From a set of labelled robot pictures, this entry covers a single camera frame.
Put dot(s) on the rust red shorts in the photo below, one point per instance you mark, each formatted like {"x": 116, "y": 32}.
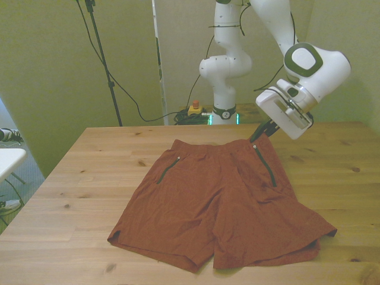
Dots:
{"x": 207, "y": 207}

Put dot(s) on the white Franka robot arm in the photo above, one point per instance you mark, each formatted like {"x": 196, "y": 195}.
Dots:
{"x": 225, "y": 68}

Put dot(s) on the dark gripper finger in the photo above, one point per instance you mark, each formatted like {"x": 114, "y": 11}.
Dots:
{"x": 259, "y": 130}
{"x": 271, "y": 130}

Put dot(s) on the black and white sneaker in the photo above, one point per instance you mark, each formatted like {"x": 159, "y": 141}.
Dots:
{"x": 10, "y": 135}

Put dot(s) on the white vertical rail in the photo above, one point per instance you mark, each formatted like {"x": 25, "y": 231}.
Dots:
{"x": 163, "y": 98}

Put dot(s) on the white folding table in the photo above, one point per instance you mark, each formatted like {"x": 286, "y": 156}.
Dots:
{"x": 10, "y": 161}

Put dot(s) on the black tripod pole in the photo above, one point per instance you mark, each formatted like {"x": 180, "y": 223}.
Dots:
{"x": 110, "y": 85}

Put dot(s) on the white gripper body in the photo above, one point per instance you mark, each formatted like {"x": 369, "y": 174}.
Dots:
{"x": 273, "y": 110}

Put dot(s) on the yellow emergency stop button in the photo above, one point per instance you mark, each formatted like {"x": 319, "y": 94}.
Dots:
{"x": 194, "y": 110}

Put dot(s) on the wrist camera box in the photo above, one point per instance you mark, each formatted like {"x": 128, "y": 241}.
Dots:
{"x": 295, "y": 114}

